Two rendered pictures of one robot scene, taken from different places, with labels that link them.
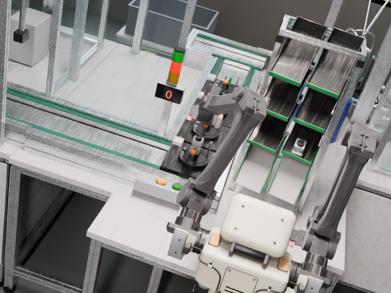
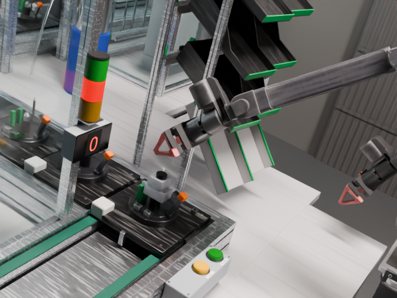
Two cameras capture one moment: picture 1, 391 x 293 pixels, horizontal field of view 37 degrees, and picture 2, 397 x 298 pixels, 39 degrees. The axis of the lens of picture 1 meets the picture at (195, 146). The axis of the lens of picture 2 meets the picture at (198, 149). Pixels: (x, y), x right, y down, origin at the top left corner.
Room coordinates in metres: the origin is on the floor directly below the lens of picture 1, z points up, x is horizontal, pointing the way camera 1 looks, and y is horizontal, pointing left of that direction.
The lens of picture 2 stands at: (1.67, 1.16, 1.85)
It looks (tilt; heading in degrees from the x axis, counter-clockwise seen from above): 27 degrees down; 290
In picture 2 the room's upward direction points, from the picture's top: 15 degrees clockwise
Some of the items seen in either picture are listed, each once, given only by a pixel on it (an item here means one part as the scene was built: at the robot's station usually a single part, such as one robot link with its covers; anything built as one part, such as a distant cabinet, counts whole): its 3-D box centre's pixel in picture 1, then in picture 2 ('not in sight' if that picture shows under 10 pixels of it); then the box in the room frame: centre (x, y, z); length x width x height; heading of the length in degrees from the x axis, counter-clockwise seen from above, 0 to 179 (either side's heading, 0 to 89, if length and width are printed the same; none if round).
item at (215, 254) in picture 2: (177, 186); (214, 255); (1.97, 0.03, 0.96); 0.04 x 0.04 x 0.02
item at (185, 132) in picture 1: (207, 125); (85, 158); (2.44, -0.03, 1.01); 0.24 x 0.24 x 0.13; 85
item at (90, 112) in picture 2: (173, 75); (90, 107); (2.32, 0.17, 1.29); 0.05 x 0.05 x 0.05
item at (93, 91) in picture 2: (176, 65); (93, 87); (2.32, 0.17, 1.34); 0.05 x 0.05 x 0.05
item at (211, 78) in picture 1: (226, 84); not in sight; (2.93, -0.07, 1.01); 0.24 x 0.24 x 0.13; 85
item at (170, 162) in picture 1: (192, 161); (152, 214); (2.18, -0.01, 0.96); 0.24 x 0.24 x 0.02; 85
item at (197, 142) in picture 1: (197, 142); (156, 182); (2.19, 0.00, 1.06); 0.08 x 0.04 x 0.07; 175
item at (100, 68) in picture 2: (178, 55); (96, 67); (2.32, 0.17, 1.39); 0.05 x 0.05 x 0.05
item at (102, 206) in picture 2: (177, 142); (102, 208); (2.29, 0.08, 0.97); 0.05 x 0.05 x 0.04; 85
